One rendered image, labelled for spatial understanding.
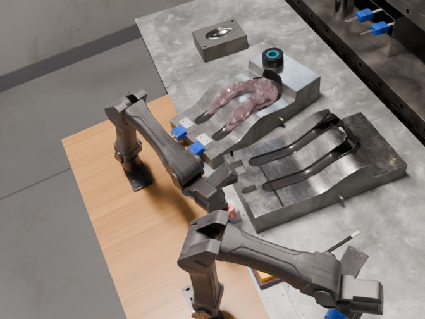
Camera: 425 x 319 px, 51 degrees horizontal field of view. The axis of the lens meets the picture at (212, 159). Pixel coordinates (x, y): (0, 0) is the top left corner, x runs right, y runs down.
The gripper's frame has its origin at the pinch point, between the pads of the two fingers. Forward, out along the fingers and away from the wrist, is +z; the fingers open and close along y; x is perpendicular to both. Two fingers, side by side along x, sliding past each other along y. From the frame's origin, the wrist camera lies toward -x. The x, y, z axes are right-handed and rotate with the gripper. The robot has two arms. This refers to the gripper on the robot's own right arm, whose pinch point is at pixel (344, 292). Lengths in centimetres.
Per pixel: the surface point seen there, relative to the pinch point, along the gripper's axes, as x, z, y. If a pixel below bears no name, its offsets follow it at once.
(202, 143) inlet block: -16, 14, 63
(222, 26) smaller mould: -67, 44, 101
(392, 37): -89, 54, 36
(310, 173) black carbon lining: -23.8, 17.8, 26.9
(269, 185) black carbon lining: -14.6, 12.4, 34.4
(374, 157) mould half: -37.8, 27.9, 14.6
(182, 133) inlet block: -16, 16, 73
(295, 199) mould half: -14.4, 12.2, 25.2
